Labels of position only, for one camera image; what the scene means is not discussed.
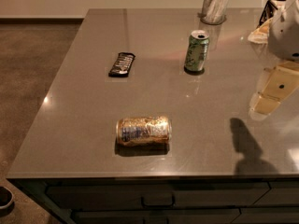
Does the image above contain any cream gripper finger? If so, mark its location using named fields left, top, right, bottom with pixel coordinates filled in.
left=252, top=62, right=299, bottom=115

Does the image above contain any orange soda can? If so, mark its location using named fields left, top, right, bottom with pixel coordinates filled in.
left=116, top=116, right=172, bottom=147

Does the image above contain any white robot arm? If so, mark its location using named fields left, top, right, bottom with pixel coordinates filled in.
left=248, top=0, right=299, bottom=116

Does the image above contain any green soda can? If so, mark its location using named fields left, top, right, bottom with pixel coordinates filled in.
left=184, top=30, right=209, bottom=73

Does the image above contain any right cabinet drawer front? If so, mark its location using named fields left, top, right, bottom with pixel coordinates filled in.
left=255, top=181, right=299, bottom=206

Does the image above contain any lower cabinet drawer front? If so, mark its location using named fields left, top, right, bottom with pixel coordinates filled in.
left=71, top=209, right=240, bottom=224

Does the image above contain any black snack bar wrapper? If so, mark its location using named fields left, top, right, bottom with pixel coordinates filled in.
left=108, top=52, right=135, bottom=77

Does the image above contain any dark cabinet drawer front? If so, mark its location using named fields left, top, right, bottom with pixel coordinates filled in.
left=46, top=183, right=269, bottom=211

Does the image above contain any dark bowl on floor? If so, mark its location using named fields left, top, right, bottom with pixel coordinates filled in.
left=0, top=187, right=14, bottom=210

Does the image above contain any black wire basket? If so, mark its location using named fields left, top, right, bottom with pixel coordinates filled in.
left=258, top=0, right=286, bottom=26

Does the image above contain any black drawer handle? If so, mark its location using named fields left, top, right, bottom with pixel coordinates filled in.
left=141, top=193, right=175, bottom=208

